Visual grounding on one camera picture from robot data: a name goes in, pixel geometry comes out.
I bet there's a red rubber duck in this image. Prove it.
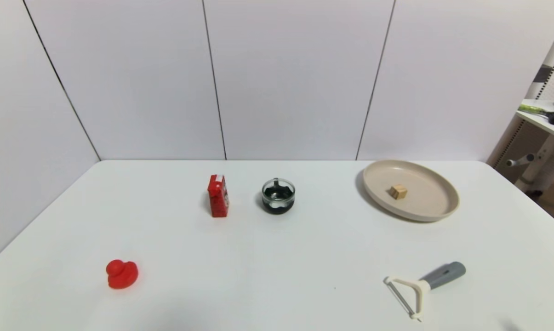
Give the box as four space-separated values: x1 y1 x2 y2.
105 259 139 290

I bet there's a glass bowl with black insert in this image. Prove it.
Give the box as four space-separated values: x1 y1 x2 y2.
261 178 296 215

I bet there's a beige brown round plate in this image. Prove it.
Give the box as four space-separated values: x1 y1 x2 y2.
362 160 460 223

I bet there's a white side table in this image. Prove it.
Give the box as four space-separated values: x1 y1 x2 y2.
515 98 554 193

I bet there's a white peeler with grey handle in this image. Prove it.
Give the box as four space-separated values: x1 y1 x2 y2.
383 262 467 323

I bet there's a grey table crank handle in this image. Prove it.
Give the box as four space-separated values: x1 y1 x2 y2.
506 154 535 167

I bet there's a red juice carton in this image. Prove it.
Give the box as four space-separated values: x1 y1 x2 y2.
207 174 229 218

